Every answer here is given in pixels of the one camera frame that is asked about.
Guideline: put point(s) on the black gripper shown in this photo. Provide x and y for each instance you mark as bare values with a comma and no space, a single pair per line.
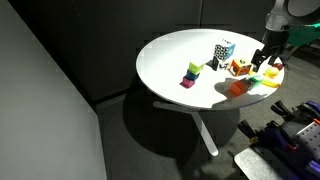
274,45

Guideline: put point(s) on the orange block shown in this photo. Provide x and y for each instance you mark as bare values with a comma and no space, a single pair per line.
238,88

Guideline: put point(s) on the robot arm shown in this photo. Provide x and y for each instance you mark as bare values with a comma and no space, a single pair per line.
283,17

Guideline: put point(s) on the red toy fruit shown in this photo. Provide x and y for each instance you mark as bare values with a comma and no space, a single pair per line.
279,66

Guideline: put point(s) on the yellow toy fruit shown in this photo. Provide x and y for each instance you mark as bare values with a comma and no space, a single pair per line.
271,72

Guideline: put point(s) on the yellow toy banana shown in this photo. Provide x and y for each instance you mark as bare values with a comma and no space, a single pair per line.
270,83

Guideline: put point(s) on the orange foam cube number nine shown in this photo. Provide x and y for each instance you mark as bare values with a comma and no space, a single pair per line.
240,67

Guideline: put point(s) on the grey studded block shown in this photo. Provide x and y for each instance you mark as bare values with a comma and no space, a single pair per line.
251,82

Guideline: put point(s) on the blue patterned foam cube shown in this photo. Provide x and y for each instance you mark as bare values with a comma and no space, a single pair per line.
224,49

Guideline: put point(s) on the black white foam cube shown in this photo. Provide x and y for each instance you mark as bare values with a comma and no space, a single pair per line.
219,65

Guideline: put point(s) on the lime green block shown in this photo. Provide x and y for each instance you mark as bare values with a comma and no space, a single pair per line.
195,68

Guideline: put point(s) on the blue block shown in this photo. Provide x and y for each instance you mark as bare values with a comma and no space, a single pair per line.
191,76

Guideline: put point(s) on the magenta block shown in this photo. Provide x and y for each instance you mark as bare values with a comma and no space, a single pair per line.
187,83

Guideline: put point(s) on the round white table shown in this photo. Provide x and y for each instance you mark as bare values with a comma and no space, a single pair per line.
163,63

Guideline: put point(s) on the purple black clamp pile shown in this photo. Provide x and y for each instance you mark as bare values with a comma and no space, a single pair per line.
296,142

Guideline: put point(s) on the grey metal plate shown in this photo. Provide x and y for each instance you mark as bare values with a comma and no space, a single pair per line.
259,163

